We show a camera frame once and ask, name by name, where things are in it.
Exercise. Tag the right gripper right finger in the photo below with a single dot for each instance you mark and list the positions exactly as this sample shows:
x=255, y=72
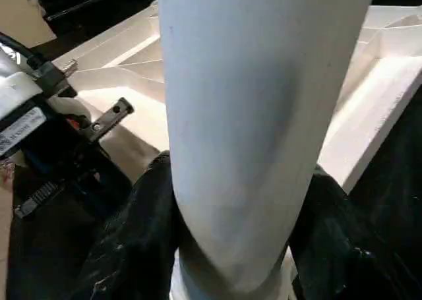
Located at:
x=349, y=247

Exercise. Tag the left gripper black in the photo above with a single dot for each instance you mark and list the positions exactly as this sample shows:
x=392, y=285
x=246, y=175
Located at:
x=59, y=148

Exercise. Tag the white plastic table top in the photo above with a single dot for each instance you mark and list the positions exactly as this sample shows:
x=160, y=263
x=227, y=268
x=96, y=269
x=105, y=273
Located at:
x=382, y=95

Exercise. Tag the black mat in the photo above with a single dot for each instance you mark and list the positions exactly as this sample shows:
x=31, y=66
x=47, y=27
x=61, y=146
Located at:
x=46, y=247

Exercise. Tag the white plastic table leg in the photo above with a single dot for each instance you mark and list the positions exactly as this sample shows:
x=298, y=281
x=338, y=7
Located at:
x=257, y=115

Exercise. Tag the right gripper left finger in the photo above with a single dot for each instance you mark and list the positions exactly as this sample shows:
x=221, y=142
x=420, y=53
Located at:
x=132, y=247

